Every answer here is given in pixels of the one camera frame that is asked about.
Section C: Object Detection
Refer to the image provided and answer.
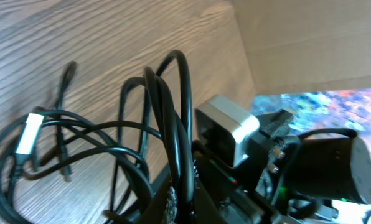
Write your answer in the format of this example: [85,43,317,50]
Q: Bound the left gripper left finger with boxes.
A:
[136,177,172,224]

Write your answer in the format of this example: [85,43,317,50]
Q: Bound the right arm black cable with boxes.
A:
[271,127,371,224]

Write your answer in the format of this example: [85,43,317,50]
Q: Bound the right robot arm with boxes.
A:
[193,105,371,223]

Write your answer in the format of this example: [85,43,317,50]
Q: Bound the thin black USB cable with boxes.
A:
[32,60,163,183]

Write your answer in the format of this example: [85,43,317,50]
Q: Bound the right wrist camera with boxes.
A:
[195,95,260,168]

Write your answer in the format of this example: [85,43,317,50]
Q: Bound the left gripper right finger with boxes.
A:
[193,180,226,224]

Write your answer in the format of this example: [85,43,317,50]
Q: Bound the thick black USB cable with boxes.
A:
[0,49,195,224]

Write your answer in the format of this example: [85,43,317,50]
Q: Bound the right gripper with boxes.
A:
[192,110,301,223]

